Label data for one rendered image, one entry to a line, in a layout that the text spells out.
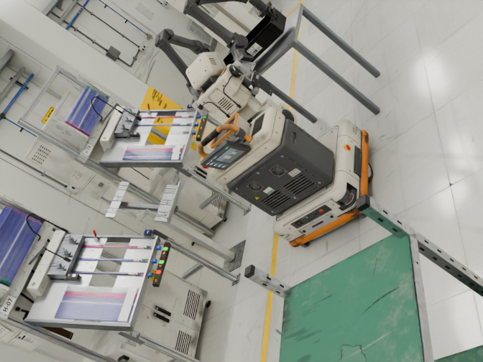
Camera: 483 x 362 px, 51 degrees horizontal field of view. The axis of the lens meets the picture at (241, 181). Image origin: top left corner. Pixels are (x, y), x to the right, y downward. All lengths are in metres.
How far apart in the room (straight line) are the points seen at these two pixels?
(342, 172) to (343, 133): 0.33
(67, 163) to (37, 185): 1.36
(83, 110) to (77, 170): 0.52
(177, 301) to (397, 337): 2.84
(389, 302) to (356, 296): 0.11
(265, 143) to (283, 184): 0.34
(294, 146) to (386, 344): 1.78
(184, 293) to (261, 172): 1.39
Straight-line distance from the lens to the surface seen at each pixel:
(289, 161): 2.80
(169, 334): 3.74
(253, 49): 3.48
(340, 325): 1.29
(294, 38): 3.28
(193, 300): 3.94
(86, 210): 5.86
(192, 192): 4.41
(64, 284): 3.60
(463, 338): 2.30
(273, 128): 2.75
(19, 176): 5.78
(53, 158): 4.49
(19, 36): 6.37
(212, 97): 3.04
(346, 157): 3.05
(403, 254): 1.25
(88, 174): 4.48
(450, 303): 2.40
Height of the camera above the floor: 1.77
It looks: 22 degrees down
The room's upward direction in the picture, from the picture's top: 57 degrees counter-clockwise
